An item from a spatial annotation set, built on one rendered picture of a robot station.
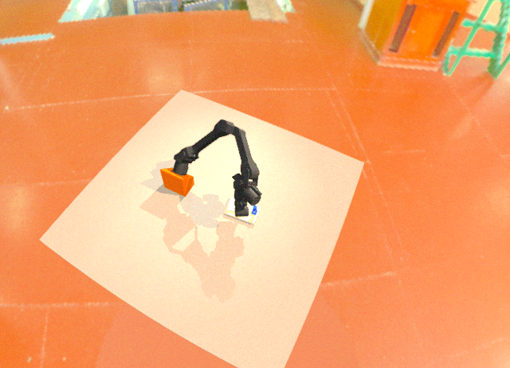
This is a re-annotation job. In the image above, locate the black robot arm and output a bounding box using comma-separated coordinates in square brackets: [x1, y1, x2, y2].
[171, 119, 262, 206]

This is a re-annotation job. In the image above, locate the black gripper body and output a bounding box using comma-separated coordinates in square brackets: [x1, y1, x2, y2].
[233, 181, 249, 217]

